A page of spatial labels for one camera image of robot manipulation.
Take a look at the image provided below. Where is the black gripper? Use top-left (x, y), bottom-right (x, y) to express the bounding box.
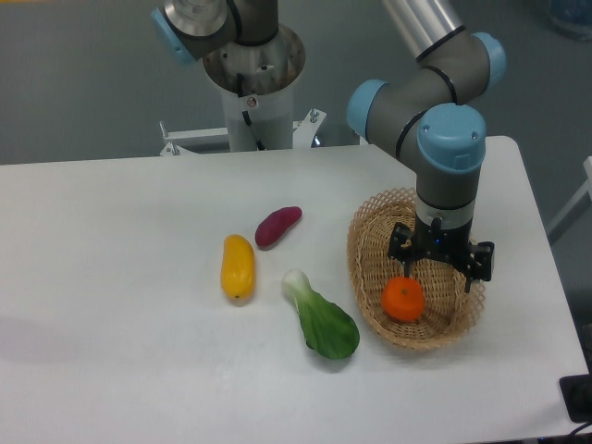
top-left (387, 215), bottom-right (495, 292)

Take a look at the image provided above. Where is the orange fruit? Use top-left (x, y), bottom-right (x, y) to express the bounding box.
top-left (381, 277), bottom-right (426, 322)

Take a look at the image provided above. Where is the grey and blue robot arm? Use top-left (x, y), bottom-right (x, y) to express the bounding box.
top-left (152, 1), bottom-right (507, 282)

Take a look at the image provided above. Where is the woven wicker basket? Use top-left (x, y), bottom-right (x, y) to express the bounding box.
top-left (347, 188), bottom-right (486, 351)

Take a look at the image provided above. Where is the green bok choy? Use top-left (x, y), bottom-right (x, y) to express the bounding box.
top-left (281, 269), bottom-right (360, 360)

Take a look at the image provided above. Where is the purple sweet potato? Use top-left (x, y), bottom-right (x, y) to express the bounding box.
top-left (254, 206), bottom-right (302, 250)

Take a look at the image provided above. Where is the black device at table edge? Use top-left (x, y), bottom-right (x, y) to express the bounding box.
top-left (559, 374), bottom-right (591, 424)

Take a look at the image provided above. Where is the yellow mango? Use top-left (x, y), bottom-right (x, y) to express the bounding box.
top-left (220, 234), bottom-right (256, 303)

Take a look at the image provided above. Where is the blue water bottle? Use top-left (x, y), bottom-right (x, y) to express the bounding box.
top-left (547, 0), bottom-right (591, 42)

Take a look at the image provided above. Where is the white frame at right edge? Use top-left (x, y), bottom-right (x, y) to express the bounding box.
top-left (546, 156), bottom-right (591, 245)

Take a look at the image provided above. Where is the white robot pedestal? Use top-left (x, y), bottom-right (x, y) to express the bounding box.
top-left (158, 22), bottom-right (371, 156)

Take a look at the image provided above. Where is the black cable on pedestal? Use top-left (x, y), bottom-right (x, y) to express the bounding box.
top-left (235, 72), bottom-right (266, 152)

